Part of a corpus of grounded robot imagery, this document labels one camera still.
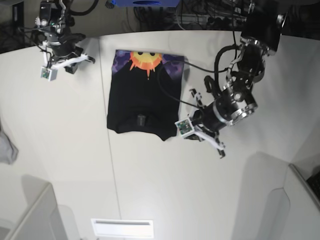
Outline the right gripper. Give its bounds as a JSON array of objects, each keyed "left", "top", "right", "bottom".
[{"left": 43, "top": 32, "right": 96, "bottom": 74}]

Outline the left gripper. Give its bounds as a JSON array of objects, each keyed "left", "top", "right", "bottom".
[{"left": 186, "top": 88, "right": 258, "bottom": 159}]

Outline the black T-shirt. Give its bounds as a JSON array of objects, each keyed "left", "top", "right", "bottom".
[{"left": 107, "top": 49, "right": 185, "bottom": 141}]

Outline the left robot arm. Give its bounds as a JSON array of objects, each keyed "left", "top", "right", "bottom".
[{"left": 106, "top": 5, "right": 285, "bottom": 158}]

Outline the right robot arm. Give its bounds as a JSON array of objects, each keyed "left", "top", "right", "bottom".
[{"left": 35, "top": 0, "right": 86, "bottom": 68}]

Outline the blue box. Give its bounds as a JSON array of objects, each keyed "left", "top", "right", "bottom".
[{"left": 109, "top": 0, "right": 180, "bottom": 8}]

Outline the grey cloth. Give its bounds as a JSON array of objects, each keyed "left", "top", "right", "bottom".
[{"left": 0, "top": 125, "right": 19, "bottom": 165}]

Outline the black keyboard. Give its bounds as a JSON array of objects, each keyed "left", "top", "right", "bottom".
[{"left": 307, "top": 172, "right": 320, "bottom": 200}]

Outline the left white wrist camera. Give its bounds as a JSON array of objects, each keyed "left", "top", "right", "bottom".
[{"left": 174, "top": 117, "right": 195, "bottom": 139}]

